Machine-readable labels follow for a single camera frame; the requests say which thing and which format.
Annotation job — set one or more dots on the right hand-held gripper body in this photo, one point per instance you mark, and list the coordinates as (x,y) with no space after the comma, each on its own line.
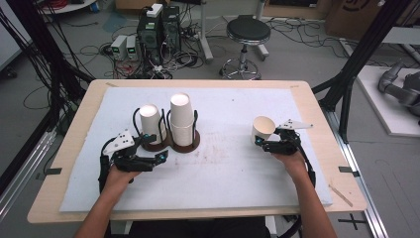
(285,143)

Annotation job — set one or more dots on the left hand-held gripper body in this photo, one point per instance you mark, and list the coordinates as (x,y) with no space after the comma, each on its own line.
(127,158)

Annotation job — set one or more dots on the short stack of white paper cups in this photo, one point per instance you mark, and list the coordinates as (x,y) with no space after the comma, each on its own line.
(151,124)

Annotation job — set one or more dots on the single white paper cup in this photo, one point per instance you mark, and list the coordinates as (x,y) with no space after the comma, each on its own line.
(262,127)

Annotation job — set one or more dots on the person's right hand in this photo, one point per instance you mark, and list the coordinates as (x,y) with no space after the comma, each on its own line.
(292,165)

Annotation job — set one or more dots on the person's left hand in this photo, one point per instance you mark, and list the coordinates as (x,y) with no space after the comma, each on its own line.
(120,180)

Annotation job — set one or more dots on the tall stack of white paper cups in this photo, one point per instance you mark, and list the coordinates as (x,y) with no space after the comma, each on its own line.
(181,115)

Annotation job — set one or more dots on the white foam mat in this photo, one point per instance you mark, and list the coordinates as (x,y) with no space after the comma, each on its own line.
(224,178)

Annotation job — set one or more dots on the wooden table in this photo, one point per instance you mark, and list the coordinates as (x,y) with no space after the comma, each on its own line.
(340,155)

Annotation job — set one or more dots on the black tape piece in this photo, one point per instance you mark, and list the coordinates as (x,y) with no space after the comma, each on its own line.
(348,171)
(51,172)

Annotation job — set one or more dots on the thin wooden stick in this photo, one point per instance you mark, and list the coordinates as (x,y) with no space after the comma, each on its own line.
(340,195)

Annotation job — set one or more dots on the person's dark lap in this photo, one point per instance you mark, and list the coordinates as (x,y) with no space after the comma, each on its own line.
(198,228)

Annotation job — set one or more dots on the grey power supply unit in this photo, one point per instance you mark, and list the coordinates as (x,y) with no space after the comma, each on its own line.
(132,48)
(118,48)

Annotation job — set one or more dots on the white table leg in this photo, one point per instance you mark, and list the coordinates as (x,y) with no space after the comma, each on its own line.
(262,39)
(205,36)

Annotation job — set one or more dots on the black computer tower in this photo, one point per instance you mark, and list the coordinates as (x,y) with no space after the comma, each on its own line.
(171,29)
(149,36)

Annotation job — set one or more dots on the black tape cross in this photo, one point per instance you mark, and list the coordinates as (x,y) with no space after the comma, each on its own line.
(352,221)

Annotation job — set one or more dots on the black round stool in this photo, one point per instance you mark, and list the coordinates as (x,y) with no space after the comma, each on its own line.
(248,31)

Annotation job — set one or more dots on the white platform board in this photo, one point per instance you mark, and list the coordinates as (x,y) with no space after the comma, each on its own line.
(379,99)

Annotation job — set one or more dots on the white box on computer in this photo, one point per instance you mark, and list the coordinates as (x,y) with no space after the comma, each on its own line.
(154,10)

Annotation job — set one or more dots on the cardboard box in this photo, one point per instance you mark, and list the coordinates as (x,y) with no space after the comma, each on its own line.
(350,16)

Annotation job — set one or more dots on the white round table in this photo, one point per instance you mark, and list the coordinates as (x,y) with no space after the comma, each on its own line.
(66,6)

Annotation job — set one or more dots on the aluminium rail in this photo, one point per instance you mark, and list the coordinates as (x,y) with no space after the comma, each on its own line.
(356,178)
(23,172)

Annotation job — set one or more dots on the black metal frame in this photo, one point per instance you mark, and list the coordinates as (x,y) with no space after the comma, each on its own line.
(360,56)

